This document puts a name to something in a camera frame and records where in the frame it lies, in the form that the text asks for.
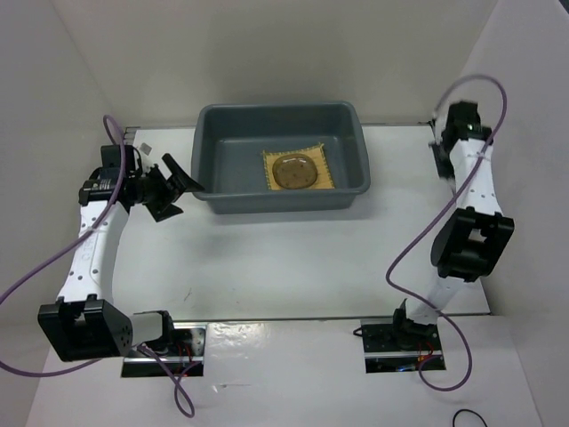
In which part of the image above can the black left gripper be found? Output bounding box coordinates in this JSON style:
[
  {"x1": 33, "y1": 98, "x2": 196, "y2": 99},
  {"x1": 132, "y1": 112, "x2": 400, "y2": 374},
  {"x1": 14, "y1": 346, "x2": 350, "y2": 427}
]
[{"x1": 129, "y1": 154, "x2": 204, "y2": 222}]

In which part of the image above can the yellow woven bamboo mat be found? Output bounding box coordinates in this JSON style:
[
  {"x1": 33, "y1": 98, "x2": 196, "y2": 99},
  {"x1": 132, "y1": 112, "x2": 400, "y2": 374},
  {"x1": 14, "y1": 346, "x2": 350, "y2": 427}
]
[{"x1": 262, "y1": 142, "x2": 335, "y2": 191}]

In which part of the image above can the clear glass plate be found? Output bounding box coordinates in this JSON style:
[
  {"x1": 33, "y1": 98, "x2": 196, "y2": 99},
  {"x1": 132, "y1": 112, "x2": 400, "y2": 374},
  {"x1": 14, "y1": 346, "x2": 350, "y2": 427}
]
[{"x1": 271, "y1": 154, "x2": 320, "y2": 191}]

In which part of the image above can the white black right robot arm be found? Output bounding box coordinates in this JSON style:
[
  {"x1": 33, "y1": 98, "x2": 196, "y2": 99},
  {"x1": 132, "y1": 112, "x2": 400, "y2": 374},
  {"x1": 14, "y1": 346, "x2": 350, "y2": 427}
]
[{"x1": 389, "y1": 101, "x2": 515, "y2": 350}]

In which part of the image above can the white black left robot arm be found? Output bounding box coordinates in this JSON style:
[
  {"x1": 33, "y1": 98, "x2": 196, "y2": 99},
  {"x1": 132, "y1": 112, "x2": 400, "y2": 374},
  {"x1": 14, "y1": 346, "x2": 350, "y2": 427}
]
[{"x1": 37, "y1": 145, "x2": 203, "y2": 362}]

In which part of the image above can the grey plastic bin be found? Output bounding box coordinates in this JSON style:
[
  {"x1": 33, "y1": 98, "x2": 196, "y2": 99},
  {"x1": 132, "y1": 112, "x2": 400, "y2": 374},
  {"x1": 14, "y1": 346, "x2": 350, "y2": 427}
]
[{"x1": 191, "y1": 101, "x2": 371, "y2": 214}]

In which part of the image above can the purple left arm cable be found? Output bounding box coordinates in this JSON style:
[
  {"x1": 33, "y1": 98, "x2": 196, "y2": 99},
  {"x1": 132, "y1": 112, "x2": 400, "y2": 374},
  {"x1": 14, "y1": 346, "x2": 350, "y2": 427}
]
[{"x1": 0, "y1": 114, "x2": 196, "y2": 419}]

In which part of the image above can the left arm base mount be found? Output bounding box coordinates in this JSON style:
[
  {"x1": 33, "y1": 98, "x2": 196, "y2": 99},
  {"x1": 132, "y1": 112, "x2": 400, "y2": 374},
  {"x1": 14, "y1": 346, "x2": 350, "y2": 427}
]
[{"x1": 121, "y1": 322, "x2": 207, "y2": 378}]

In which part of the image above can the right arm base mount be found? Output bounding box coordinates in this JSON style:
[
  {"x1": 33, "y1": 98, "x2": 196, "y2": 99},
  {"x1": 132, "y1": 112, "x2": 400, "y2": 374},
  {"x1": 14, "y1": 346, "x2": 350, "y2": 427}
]
[{"x1": 352, "y1": 319, "x2": 446, "y2": 374}]

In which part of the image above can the black cable loop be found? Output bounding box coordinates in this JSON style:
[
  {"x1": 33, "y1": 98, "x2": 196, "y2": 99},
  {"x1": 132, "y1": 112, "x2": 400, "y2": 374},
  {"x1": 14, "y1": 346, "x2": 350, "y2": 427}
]
[{"x1": 453, "y1": 408, "x2": 489, "y2": 427}]

